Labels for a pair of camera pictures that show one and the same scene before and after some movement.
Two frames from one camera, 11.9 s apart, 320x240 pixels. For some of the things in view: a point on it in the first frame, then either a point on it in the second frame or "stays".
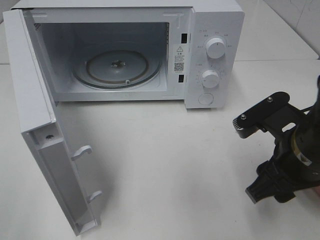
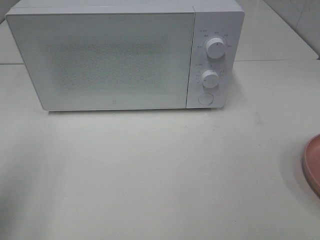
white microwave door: (39, 126) to (106, 60)
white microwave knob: (215, 47) stays
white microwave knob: (211, 79) stays
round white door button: (205, 99) stays
